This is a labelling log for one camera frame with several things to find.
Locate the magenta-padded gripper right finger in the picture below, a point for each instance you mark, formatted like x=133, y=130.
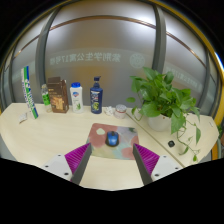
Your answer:
x=149, y=160

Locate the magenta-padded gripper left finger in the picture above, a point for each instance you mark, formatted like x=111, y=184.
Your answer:
x=76, y=160

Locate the blue and black computer mouse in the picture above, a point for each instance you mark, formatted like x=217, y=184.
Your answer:
x=112, y=138

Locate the pink patterned mouse pad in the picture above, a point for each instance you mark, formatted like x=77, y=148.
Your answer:
x=100, y=140

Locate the small black square object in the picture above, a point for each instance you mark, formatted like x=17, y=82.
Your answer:
x=171, y=143

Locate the small jar with white lid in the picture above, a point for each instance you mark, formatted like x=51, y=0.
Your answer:
x=120, y=111

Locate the crumpled white tissue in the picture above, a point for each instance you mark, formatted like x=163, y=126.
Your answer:
x=109, y=111

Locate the green plant in white pot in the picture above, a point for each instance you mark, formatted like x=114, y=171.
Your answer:
x=160, y=100

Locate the white bottle with blue cap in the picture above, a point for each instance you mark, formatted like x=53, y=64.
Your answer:
x=76, y=98

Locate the dark blue pump bottle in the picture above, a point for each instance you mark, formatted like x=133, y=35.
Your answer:
x=96, y=98

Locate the brown cracker box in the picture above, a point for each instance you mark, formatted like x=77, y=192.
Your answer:
x=58, y=96

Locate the clear bottle with green label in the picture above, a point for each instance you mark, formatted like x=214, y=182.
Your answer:
x=46, y=100

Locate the small white packet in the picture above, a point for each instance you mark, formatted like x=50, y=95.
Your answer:
x=23, y=117

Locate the white green blue shuttlecock tube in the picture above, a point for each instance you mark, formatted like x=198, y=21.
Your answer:
x=29, y=93

